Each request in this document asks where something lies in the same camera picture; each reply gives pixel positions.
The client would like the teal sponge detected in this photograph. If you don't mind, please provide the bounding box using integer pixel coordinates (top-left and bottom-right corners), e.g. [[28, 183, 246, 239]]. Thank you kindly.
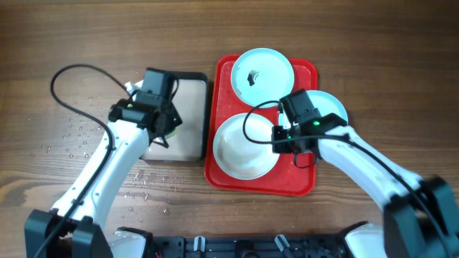
[[164, 130, 178, 139]]

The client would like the light blue plate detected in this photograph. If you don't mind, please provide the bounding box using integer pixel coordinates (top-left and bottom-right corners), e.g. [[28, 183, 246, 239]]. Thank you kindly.
[[306, 90, 349, 123], [230, 48, 295, 107]]

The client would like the red plastic tray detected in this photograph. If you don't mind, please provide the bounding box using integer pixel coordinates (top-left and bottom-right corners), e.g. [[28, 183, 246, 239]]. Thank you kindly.
[[204, 54, 316, 196]]

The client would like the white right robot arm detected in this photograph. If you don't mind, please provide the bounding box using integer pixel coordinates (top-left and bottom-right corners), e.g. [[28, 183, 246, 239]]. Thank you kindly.
[[272, 113, 458, 257]]

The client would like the light blue plate top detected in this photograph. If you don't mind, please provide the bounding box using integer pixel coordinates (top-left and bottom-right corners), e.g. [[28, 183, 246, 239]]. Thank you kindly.
[[230, 48, 295, 107]]

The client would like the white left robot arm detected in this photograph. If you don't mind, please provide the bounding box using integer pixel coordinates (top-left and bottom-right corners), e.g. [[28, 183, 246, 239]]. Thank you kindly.
[[24, 99, 181, 257]]

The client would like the white round plate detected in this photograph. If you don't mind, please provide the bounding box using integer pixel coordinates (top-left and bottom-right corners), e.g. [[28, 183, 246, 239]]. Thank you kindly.
[[212, 113, 280, 180]]

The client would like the black rectangular water tray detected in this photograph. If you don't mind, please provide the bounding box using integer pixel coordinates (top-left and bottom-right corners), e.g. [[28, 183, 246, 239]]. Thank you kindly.
[[141, 72, 209, 162]]

